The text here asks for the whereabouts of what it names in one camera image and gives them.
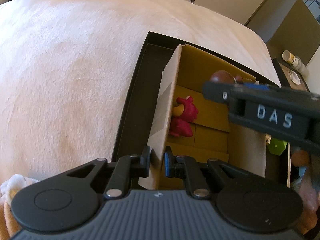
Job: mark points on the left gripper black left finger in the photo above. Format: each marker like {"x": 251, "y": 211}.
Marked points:
{"x": 126, "y": 174}

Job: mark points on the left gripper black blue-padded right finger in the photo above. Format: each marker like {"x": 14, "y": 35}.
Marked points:
{"x": 187, "y": 169}

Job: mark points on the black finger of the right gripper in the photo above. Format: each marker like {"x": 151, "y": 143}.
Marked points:
{"x": 284, "y": 113}

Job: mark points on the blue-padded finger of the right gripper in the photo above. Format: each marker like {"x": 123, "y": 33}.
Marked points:
{"x": 256, "y": 86}

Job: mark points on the green toy house box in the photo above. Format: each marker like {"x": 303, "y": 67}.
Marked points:
{"x": 276, "y": 146}

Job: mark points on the brown-haired doll figurine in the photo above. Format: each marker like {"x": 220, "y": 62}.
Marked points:
{"x": 233, "y": 77}

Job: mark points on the red plush figurine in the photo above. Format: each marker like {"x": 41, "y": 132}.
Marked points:
{"x": 182, "y": 116}

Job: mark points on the brown cardboard box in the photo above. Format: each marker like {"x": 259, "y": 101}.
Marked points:
{"x": 213, "y": 135}

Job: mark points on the black framed side table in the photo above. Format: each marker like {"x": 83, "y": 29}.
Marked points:
{"x": 288, "y": 77}

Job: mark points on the white face mask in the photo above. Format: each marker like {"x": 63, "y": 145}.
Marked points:
{"x": 294, "y": 78}

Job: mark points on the paper cup on side table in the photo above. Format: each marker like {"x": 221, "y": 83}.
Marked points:
{"x": 291, "y": 59}

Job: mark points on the large brown cardboard sheet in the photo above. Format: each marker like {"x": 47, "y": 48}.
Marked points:
{"x": 298, "y": 33}

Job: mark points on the black shallow tray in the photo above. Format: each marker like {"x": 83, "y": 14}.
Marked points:
{"x": 141, "y": 101}

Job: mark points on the pinkish white bed blanket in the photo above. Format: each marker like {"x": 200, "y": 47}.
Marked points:
{"x": 66, "y": 67}

